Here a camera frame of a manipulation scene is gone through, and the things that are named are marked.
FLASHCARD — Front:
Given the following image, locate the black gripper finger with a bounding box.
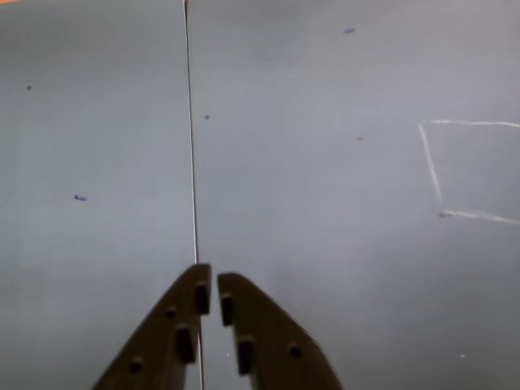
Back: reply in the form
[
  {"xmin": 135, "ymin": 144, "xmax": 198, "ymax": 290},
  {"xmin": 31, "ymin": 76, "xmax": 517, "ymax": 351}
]
[
  {"xmin": 217, "ymin": 271, "xmax": 345, "ymax": 390},
  {"xmin": 92, "ymin": 262, "xmax": 213, "ymax": 390}
]

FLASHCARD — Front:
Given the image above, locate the gray mat with chalk square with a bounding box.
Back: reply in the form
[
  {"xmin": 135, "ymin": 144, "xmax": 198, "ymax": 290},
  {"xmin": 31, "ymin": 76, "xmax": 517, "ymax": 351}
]
[{"xmin": 184, "ymin": 0, "xmax": 520, "ymax": 390}]

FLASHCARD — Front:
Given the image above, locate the plain gray mat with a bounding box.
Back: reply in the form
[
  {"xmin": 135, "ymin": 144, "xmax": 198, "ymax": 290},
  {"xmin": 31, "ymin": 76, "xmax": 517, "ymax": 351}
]
[{"xmin": 0, "ymin": 0, "xmax": 200, "ymax": 390}]

